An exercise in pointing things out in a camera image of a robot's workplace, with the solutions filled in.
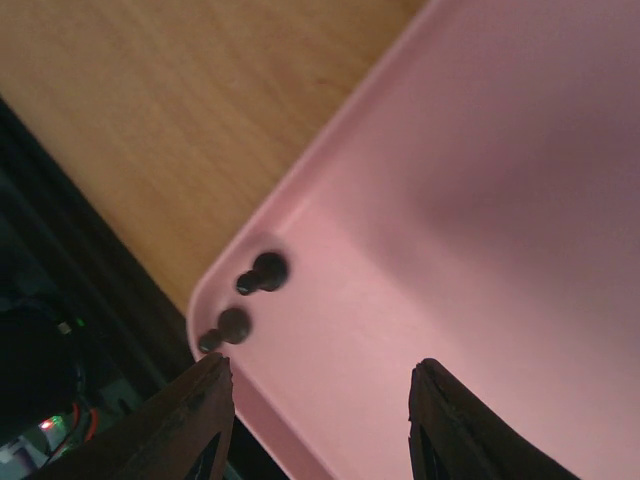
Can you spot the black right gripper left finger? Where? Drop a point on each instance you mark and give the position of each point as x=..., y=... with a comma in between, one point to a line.
x=183, y=432

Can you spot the black pawn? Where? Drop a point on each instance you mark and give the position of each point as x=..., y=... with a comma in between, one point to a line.
x=269, y=272
x=233, y=327

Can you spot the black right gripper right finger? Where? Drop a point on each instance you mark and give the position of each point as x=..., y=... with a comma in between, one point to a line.
x=454, y=435

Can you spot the pink plastic tray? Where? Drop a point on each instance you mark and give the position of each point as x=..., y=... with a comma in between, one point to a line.
x=476, y=201

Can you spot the black aluminium frame rail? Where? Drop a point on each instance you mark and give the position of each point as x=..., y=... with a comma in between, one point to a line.
x=86, y=336

